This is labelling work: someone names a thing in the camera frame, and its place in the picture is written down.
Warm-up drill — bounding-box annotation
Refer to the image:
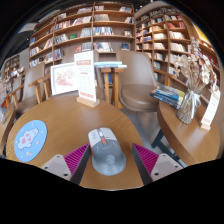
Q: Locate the glass vase with dried flowers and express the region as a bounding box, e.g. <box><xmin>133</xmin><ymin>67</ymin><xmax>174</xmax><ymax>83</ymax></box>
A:
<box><xmin>173</xmin><ymin>36</ymin><xmax>218</xmax><ymax>126</ymax></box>

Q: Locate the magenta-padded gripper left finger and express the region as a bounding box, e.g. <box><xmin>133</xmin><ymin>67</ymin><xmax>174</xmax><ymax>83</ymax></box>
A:
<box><xmin>41</xmin><ymin>143</ymin><xmax>92</xmax><ymax>186</ymax></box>

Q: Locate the grey computer mouse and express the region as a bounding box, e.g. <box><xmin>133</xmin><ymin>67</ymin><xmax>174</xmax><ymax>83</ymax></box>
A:
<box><xmin>87</xmin><ymin>127</ymin><xmax>128</xmax><ymax>177</ymax></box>

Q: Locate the stack of dark books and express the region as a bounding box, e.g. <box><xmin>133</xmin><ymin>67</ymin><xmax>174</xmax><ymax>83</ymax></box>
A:
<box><xmin>149</xmin><ymin>84</ymin><xmax>186</xmax><ymax>110</ymax></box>

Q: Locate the wooden bookshelf unit, yellow poster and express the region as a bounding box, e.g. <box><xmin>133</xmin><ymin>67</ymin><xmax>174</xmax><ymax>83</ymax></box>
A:
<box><xmin>134</xmin><ymin>6</ymin><xmax>221</xmax><ymax>98</ymax></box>

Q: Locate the white red sign, wooden base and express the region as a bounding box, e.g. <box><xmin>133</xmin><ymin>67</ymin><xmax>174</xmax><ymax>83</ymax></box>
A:
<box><xmin>73</xmin><ymin>50</ymin><xmax>101</xmax><ymax>109</ymax></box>
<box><xmin>199</xmin><ymin>89</ymin><xmax>222</xmax><ymax>131</ymax></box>

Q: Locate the stack of light blue books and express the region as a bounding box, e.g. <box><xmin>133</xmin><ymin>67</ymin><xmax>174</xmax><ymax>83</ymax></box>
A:
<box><xmin>93</xmin><ymin>60</ymin><xmax>128</xmax><ymax>70</ymax></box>

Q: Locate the distant wooden bookshelf unit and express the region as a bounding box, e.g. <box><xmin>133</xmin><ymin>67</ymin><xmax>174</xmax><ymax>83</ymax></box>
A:
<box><xmin>3</xmin><ymin>54</ymin><xmax>26</xmax><ymax>84</ymax></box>

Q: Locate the round blue mouse pad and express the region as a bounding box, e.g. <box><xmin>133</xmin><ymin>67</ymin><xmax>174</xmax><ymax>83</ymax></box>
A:
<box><xmin>13</xmin><ymin>119</ymin><xmax>48</xmax><ymax>164</ymax></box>

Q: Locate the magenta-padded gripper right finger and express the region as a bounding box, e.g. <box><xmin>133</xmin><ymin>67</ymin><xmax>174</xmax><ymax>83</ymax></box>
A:
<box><xmin>131</xmin><ymin>143</ymin><xmax>184</xmax><ymax>186</ymax></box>

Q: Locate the white framed flower picture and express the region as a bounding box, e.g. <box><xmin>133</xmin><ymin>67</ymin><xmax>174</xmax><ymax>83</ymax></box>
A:
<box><xmin>49</xmin><ymin>61</ymin><xmax>79</xmax><ymax>97</ymax></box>

